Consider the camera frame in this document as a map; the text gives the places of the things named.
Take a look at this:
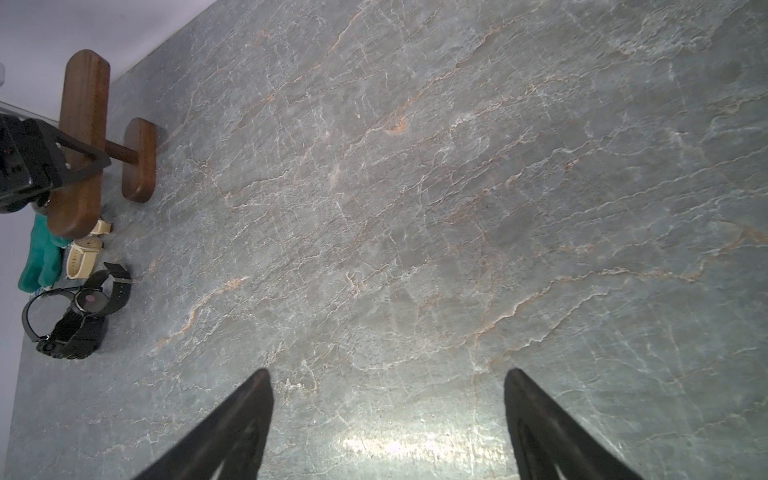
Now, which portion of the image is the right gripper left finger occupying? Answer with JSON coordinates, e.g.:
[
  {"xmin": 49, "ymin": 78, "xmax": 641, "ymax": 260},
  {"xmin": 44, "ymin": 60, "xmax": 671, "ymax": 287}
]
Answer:
[{"xmin": 137, "ymin": 369, "xmax": 274, "ymax": 479}]

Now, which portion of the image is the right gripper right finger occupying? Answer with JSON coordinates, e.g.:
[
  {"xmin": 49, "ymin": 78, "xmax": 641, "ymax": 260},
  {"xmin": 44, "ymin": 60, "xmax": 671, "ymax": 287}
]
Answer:
[{"xmin": 504, "ymin": 368, "xmax": 639, "ymax": 479}]

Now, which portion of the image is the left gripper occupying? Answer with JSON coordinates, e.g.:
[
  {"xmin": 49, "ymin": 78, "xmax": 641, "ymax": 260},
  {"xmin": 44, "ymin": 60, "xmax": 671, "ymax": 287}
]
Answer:
[{"xmin": 1, "ymin": 114, "xmax": 111, "ymax": 214}]

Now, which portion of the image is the brown wooden watch stand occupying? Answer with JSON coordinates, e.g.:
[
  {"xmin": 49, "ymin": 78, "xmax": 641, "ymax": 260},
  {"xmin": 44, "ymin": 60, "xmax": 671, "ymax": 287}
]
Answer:
[{"xmin": 47, "ymin": 49, "xmax": 158, "ymax": 240}]

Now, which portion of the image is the black thin band watch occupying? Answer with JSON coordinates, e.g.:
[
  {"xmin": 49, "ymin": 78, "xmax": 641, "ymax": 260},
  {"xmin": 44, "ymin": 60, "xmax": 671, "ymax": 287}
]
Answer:
[{"xmin": 21, "ymin": 287, "xmax": 77, "ymax": 344}]

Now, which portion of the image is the black round-face watch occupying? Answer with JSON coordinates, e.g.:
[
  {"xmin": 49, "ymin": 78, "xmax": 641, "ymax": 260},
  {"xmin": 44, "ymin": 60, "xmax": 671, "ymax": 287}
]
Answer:
[{"xmin": 71, "ymin": 262, "xmax": 132, "ymax": 317}]

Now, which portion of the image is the black chunky sport watch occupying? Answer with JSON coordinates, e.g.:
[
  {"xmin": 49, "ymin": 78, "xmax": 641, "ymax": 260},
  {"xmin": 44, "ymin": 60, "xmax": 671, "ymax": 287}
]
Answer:
[{"xmin": 36, "ymin": 311, "xmax": 107, "ymax": 360}]

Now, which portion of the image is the green work glove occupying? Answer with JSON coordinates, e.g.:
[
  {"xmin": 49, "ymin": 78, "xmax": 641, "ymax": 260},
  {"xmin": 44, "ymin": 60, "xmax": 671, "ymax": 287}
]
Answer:
[{"xmin": 17, "ymin": 214, "xmax": 71, "ymax": 294}]

